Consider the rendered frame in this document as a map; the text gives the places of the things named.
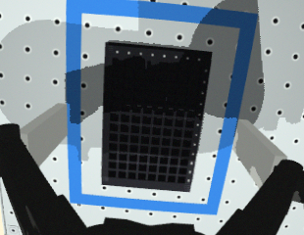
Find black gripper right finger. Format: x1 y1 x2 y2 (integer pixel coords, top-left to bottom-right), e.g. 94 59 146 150
216 119 304 235

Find blue tape rectangle outline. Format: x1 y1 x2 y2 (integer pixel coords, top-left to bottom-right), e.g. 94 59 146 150
66 0 258 215

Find black well plate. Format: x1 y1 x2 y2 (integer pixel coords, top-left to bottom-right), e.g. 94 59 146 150
101 42 213 192

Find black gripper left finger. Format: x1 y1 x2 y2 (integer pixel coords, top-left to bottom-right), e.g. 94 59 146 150
0 103 93 235

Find grey perforated base plate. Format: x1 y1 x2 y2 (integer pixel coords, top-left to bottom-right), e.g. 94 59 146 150
0 0 304 235

